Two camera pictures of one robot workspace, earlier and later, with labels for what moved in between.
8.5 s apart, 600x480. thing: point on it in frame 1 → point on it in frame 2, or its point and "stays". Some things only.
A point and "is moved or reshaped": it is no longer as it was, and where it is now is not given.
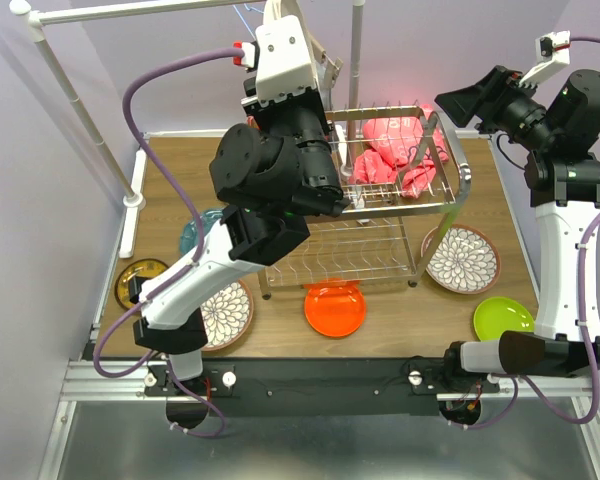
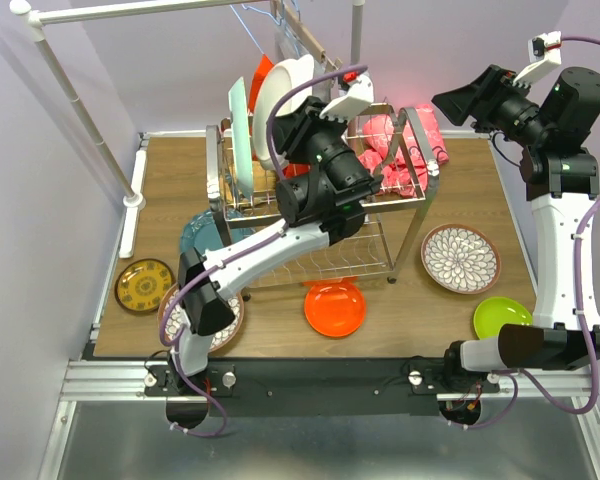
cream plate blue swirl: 277,9 is moved or reshaped
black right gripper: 485,99 stays
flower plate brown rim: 467,261 stays
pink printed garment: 401,150 stays
